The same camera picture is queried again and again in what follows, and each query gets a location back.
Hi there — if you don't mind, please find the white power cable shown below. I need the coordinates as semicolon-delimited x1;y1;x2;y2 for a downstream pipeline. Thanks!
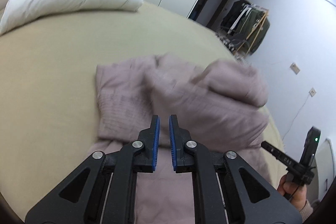
282;93;312;140

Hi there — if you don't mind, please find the lower wall socket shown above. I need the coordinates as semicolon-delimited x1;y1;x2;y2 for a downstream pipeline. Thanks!
309;88;316;97

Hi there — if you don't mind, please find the mauve quilted down jacket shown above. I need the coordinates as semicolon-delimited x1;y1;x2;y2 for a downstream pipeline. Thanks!
96;54;270;223

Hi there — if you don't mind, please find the wooden clothes rack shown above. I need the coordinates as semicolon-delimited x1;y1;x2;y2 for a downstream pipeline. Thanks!
219;3;270;54

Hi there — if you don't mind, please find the olive green bed sheet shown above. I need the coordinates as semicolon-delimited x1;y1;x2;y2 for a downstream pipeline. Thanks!
0;0;285;219

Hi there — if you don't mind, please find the upper wall socket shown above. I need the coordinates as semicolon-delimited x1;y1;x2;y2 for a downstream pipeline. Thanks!
290;63;300;75

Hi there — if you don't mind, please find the dark green hanging jacket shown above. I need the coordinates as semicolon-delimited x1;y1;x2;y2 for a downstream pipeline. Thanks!
236;5;270;53

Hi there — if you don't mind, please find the black chair by rack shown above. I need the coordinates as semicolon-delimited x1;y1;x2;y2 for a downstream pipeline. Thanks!
216;26;251;53

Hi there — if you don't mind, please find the black hanging jacket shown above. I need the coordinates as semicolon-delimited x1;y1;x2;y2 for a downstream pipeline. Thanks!
220;0;251;34

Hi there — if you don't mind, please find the right hand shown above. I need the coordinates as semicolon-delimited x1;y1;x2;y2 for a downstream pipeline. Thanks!
277;175;308;211

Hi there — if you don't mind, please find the wall socket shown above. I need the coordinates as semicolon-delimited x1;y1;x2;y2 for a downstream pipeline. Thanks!
309;88;316;97
290;63;300;75

